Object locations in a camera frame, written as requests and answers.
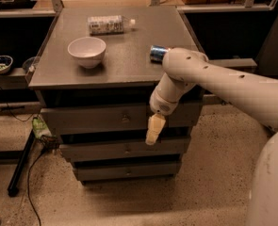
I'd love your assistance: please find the blue patterned bowl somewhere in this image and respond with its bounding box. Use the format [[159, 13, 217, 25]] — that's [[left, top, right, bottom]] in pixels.
[[0, 56, 13, 74]]

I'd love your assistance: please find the green snack bag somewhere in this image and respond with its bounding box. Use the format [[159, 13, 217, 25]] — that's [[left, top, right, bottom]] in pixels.
[[32, 117, 58, 148]]

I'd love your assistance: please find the grey left shelf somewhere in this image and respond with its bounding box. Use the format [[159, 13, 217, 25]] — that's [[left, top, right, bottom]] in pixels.
[[0, 68, 27, 89]]

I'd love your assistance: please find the small clear glass bowl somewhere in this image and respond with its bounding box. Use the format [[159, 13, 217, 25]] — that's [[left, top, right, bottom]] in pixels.
[[22, 56, 41, 73]]

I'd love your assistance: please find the grey middle drawer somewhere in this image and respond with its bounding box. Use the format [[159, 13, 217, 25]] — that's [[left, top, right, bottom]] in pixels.
[[59, 137, 190, 162]]

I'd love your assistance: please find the grey drawer cabinet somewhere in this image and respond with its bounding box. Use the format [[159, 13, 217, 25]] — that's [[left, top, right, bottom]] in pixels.
[[28, 6, 208, 185]]

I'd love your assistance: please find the blue soda can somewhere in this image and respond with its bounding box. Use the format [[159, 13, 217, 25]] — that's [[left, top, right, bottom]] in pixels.
[[150, 45, 170, 62]]

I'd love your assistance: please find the grey top drawer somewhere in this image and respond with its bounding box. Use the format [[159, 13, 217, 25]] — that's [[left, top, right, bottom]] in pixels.
[[40, 99, 204, 136]]

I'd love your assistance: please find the black floor cable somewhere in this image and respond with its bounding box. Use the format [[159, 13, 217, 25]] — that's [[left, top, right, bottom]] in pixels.
[[26, 148, 48, 226]]

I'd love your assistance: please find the black metal table leg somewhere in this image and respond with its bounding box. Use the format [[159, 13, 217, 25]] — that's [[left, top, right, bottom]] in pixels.
[[8, 131, 35, 197]]

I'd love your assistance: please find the white ceramic bowl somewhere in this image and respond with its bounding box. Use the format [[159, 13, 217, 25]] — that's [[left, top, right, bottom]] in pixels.
[[67, 37, 106, 69]]

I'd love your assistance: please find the grey drawer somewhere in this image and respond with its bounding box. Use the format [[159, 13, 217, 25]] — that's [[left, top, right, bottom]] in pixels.
[[40, 99, 204, 136], [59, 137, 190, 162], [74, 161, 181, 182]]

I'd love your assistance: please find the grey side ledge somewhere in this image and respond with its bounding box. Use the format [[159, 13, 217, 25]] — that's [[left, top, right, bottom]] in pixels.
[[210, 58, 257, 73]]

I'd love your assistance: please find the grey bottom drawer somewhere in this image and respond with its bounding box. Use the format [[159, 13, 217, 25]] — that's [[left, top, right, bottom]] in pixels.
[[74, 161, 181, 182]]

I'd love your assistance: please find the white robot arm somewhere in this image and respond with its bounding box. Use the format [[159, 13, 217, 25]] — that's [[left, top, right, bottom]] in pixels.
[[145, 48, 278, 226]]

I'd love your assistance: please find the clear plastic water bottle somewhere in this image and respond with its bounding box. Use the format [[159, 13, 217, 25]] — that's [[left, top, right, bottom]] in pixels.
[[88, 15, 136, 35]]

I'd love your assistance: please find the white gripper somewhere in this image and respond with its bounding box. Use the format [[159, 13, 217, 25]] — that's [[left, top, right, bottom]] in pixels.
[[145, 87, 178, 145]]

